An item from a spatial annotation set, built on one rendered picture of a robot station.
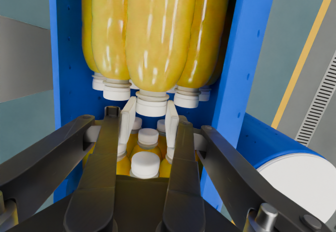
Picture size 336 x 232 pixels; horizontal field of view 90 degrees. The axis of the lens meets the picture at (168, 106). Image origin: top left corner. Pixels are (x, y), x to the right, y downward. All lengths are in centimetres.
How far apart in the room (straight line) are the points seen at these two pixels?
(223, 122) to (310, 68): 173
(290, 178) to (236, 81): 40
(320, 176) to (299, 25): 138
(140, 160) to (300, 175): 42
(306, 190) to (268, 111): 121
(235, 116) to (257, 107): 148
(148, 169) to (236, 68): 16
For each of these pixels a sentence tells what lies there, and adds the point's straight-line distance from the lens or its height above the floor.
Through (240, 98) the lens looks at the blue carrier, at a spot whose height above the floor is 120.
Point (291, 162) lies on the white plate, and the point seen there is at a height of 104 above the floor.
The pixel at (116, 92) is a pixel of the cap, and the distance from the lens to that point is 25.
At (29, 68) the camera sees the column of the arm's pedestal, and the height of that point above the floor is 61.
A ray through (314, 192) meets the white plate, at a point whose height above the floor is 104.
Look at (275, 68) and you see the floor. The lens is 169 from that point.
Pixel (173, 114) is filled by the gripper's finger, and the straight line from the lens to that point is 16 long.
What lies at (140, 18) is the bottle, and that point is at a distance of 18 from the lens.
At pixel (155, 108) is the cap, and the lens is 19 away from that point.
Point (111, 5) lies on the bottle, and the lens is 23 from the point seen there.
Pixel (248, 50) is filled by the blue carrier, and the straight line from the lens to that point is 19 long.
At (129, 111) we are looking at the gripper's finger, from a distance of 16.
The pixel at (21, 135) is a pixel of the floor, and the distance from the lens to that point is 188.
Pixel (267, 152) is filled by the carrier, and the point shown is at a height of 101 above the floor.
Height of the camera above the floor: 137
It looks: 75 degrees down
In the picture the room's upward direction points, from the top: 166 degrees clockwise
